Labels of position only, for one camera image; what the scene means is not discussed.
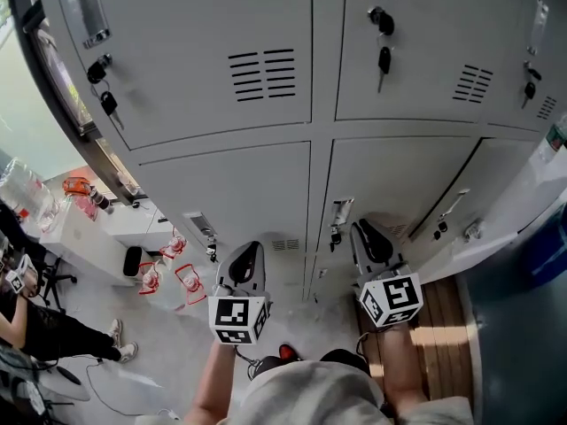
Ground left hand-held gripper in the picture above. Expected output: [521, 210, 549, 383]
[207, 240, 272, 347]

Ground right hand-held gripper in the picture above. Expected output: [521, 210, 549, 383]
[350, 219, 424, 328]

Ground grey metal locker door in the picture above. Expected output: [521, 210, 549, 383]
[315, 135, 483, 282]

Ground grey metal locker cabinet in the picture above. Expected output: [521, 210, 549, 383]
[37, 0, 567, 303]

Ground person's right forearm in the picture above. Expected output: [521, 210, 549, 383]
[379, 321, 431, 411]

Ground person's left forearm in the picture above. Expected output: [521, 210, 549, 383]
[183, 338, 236, 425]

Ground small clear water bottle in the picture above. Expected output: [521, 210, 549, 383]
[462, 218, 484, 243]

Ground person's black shorts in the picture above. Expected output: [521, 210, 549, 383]
[250, 347, 373, 380]

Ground small black white appliance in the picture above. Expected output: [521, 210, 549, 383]
[122, 245, 144, 278]

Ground wooden slat platform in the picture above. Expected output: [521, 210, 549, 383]
[353, 274, 478, 402]

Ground person's grey shirt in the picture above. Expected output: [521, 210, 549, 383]
[216, 360, 475, 425]

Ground white desk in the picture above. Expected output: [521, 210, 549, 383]
[39, 197, 178, 287]

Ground dark flask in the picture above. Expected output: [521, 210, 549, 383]
[89, 187, 115, 215]

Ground black office chair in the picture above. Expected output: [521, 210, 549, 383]
[42, 254, 79, 313]

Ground orange bag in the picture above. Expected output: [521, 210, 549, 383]
[61, 177, 93, 197]

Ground large clear water jug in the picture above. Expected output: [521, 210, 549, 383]
[0, 157, 61, 234]

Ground water jug with red handle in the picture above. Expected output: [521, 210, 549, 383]
[158, 227, 188, 260]
[174, 262, 208, 307]
[136, 261, 164, 296]

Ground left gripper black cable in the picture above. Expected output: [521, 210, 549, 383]
[232, 345, 262, 380]

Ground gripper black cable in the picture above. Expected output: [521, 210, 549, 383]
[232, 345, 262, 380]
[356, 330, 382, 358]

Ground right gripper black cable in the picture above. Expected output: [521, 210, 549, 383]
[356, 330, 382, 358]

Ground black floor cable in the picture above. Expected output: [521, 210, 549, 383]
[83, 359, 160, 418]

